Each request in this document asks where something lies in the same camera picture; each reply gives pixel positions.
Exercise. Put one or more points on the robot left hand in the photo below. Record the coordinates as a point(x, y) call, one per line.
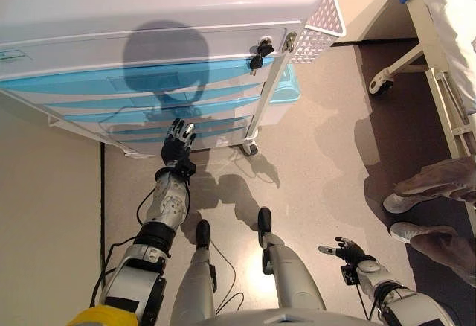
point(176, 151)

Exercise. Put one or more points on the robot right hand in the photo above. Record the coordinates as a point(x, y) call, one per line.
point(349, 253)

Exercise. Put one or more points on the blue front cart drawer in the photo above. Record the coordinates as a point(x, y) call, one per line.
point(230, 106)

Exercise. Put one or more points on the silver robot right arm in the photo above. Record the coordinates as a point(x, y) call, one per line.
point(372, 270)

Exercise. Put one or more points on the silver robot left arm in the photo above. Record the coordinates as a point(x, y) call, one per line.
point(167, 199)

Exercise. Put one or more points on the grey sneaker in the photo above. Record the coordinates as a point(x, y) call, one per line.
point(399, 204)
point(407, 233)

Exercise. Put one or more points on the robot right leg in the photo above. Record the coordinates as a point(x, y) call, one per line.
point(290, 274)

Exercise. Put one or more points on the robot leg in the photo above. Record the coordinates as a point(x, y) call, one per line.
point(193, 285)
point(290, 274)

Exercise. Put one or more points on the cart caster wheel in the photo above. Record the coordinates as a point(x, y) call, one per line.
point(251, 148)

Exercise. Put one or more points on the person's trouser leg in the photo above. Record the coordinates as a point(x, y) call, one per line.
point(446, 251)
point(439, 181)

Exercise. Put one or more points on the blue lid waste bin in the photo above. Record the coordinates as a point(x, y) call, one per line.
point(286, 91)

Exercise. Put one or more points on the robot left leg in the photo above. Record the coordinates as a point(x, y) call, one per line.
point(193, 285)

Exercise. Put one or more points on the black cart keys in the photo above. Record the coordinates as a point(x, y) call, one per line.
point(264, 48)

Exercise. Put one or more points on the bed caster wheel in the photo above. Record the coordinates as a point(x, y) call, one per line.
point(381, 85)

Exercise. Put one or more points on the white mesh basket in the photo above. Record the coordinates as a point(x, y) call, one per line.
point(320, 17)

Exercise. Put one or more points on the white hospital bed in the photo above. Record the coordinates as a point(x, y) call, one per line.
point(424, 35)

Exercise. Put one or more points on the white bedding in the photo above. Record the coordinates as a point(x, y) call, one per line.
point(457, 24)

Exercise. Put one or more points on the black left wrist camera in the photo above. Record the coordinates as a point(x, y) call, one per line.
point(187, 169)

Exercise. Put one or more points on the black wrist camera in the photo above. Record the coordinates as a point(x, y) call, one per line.
point(349, 274)
point(187, 169)

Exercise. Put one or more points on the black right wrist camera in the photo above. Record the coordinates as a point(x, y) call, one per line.
point(349, 274)

